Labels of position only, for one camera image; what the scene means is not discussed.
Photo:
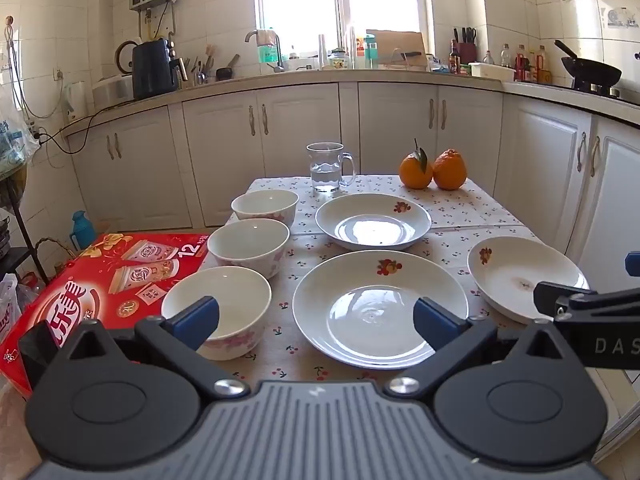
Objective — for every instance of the metal faucet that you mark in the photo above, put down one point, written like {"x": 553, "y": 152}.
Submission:
{"x": 278, "y": 57}

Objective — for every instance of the teal thermos jug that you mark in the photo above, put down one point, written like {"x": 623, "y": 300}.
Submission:
{"x": 82, "y": 230}

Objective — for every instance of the white bowl pink floral print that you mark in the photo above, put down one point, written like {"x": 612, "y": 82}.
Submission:
{"x": 248, "y": 247}
{"x": 265, "y": 207}
{"x": 235, "y": 305}

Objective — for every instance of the clear condiment bottle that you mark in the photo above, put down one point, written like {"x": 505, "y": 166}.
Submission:
{"x": 506, "y": 56}

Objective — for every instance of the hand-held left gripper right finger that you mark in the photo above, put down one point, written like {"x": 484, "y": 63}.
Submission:
{"x": 434, "y": 327}

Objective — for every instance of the bumpy orange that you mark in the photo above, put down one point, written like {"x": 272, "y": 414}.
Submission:
{"x": 450, "y": 170}

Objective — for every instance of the white plate fruit print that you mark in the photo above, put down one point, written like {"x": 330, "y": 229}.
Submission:
{"x": 370, "y": 310}
{"x": 520, "y": 270}
{"x": 372, "y": 222}

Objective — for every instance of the printed glass jar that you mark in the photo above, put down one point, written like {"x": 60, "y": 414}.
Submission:
{"x": 338, "y": 60}

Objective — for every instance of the red printed carton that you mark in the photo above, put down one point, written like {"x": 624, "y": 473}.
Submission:
{"x": 100, "y": 280}

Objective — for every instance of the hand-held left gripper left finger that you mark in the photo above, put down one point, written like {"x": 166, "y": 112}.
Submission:
{"x": 200, "y": 320}

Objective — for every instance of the green dish soap bottle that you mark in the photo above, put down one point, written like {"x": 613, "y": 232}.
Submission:
{"x": 267, "y": 52}

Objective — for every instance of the utensil holder with utensils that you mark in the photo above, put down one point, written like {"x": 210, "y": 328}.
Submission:
{"x": 202, "y": 72}

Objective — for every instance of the dark sauce bottle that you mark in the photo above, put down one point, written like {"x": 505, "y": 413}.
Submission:
{"x": 454, "y": 60}

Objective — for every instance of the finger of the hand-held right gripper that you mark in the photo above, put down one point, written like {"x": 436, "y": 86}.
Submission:
{"x": 633, "y": 263}
{"x": 552, "y": 300}

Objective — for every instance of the wicker basket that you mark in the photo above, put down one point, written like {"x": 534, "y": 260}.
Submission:
{"x": 52, "y": 245}

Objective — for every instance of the white electric kettle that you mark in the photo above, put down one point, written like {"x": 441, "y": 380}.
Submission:
{"x": 76, "y": 102}

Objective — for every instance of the wooden cutting board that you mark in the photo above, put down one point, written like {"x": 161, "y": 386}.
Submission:
{"x": 395, "y": 42}

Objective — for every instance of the orange with green leaf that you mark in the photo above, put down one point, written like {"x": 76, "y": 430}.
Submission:
{"x": 415, "y": 172}

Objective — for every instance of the wall power socket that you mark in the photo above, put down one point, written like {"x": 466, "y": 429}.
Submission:
{"x": 58, "y": 74}

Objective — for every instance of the yellow oil bottle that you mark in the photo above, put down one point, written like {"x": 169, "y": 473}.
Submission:
{"x": 541, "y": 66}

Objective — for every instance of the kitchen countertop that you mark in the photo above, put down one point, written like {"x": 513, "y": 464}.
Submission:
{"x": 310, "y": 76}

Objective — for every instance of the glass mug with water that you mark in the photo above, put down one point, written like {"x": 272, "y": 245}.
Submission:
{"x": 327, "y": 170}

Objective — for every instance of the white rectangular container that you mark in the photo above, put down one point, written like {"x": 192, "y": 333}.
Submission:
{"x": 492, "y": 71}

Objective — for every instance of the white plastic bag red print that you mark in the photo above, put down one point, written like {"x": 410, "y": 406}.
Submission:
{"x": 9, "y": 305}

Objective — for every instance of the cherry print tablecloth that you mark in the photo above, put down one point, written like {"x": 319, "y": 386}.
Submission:
{"x": 450, "y": 210}

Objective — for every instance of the black wok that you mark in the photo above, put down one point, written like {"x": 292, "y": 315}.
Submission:
{"x": 592, "y": 72}

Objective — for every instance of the black metal rack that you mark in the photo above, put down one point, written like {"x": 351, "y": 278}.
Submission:
{"x": 22, "y": 255}

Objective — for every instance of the dark blue air fryer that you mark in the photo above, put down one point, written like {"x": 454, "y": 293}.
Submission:
{"x": 155, "y": 70}

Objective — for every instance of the teal water bottle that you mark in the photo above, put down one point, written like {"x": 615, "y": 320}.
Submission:
{"x": 370, "y": 52}

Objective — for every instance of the knife block with knives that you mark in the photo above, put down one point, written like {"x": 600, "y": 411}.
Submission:
{"x": 466, "y": 50}

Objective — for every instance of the clear plastic bag blue print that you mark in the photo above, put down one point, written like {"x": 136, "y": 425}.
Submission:
{"x": 15, "y": 135}

